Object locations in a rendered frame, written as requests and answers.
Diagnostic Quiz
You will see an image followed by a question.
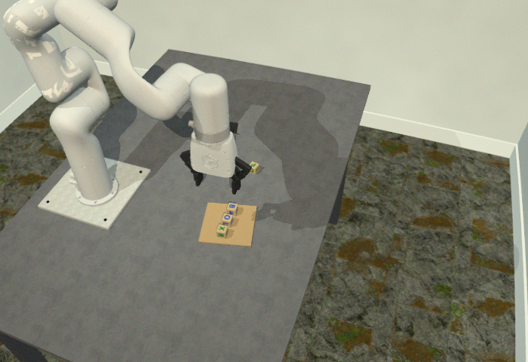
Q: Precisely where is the wooden letter block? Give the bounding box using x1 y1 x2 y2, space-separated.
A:
249 161 259 174
227 203 238 216
221 213 234 227
216 225 229 238

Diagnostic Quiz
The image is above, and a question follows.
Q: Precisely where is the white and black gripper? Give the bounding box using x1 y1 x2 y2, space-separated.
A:
180 131 252 195

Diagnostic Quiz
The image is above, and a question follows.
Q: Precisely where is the tan flat mat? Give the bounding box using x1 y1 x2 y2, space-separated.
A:
198 202 257 247

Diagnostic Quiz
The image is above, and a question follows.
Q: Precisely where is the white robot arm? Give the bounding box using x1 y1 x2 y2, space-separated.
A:
3 0 242 207

